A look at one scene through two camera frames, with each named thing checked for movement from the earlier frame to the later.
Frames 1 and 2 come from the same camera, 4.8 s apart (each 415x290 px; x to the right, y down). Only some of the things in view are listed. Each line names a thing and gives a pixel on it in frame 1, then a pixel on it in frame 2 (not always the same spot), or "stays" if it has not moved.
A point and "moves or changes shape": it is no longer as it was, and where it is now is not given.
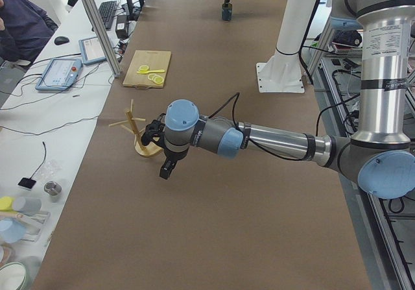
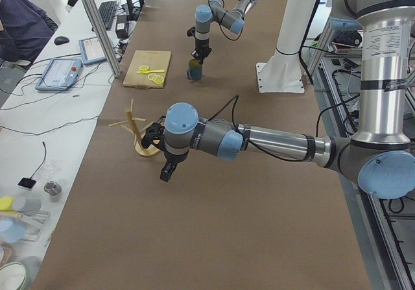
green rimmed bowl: [12, 276] stays
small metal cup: [53, 189] stays
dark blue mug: [227, 9] moves or changes shape
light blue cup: [11, 231] stays
